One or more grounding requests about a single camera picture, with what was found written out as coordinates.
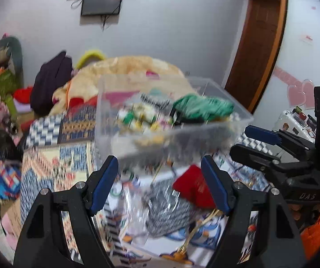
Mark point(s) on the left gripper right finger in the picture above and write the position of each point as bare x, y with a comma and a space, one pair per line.
277, 241

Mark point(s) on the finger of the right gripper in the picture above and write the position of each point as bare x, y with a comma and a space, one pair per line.
274, 136
268, 164

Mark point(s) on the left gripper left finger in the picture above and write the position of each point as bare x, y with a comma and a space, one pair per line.
42, 241

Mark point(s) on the red velvet pouch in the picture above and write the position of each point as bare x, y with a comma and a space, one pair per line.
192, 186

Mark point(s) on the green knitted cloth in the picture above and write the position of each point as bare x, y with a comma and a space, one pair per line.
196, 109

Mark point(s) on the grey striped bagged cloth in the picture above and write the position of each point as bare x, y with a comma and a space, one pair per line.
157, 210

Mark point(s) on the clear plastic storage box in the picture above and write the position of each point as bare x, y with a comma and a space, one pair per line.
182, 143

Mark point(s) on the floral colourful cloth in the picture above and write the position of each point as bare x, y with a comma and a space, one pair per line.
143, 117

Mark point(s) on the right hand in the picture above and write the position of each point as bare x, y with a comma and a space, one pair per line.
305, 214

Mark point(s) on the orange jacket sleeve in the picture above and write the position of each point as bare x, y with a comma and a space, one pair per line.
311, 240

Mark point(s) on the white sliding wardrobe door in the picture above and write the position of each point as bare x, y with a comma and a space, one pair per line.
295, 74

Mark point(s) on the brown wooden door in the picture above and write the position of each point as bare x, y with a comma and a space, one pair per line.
257, 51

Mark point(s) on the red cushion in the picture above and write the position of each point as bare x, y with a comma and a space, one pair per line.
23, 95

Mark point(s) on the beige orange blanket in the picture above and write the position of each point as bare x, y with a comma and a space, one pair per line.
118, 74

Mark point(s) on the green storage box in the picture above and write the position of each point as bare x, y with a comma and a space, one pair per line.
9, 82

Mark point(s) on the dark purple jacket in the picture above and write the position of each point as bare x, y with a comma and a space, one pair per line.
52, 75

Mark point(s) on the yellow curved pillow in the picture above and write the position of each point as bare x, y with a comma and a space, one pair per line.
89, 56

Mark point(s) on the grey plush toy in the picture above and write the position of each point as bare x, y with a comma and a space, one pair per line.
11, 54

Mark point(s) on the small black wall monitor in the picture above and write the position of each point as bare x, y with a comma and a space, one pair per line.
100, 7

